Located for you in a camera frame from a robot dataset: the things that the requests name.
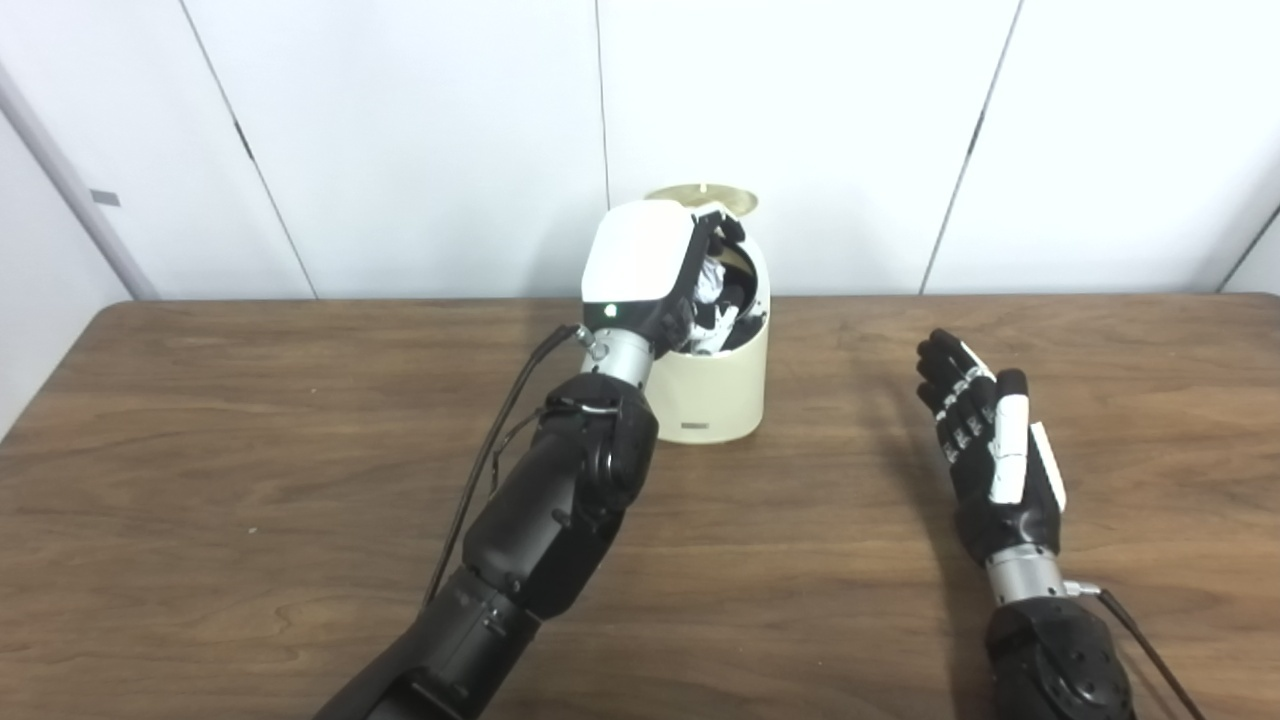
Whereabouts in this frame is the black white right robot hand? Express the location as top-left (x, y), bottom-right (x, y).
top-left (915, 328), bottom-right (1068, 569)

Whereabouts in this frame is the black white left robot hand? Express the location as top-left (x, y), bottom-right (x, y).
top-left (581, 198), bottom-right (749, 356)

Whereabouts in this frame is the cream round bin lid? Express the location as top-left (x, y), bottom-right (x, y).
top-left (645, 183), bottom-right (759, 216)

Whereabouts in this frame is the cream-colored bin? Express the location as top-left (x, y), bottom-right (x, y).
top-left (640, 215), bottom-right (773, 445)

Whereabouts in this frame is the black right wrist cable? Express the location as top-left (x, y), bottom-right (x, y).
top-left (1062, 580), bottom-right (1206, 720)

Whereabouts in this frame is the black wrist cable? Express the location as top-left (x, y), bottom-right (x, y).
top-left (420, 322), bottom-right (606, 611)
top-left (1062, 580), bottom-right (1206, 720)

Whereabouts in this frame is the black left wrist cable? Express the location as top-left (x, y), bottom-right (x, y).
top-left (420, 322), bottom-right (606, 611)

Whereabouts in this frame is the grey wall corner strip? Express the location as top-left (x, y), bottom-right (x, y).
top-left (0, 60), bottom-right (161, 301)

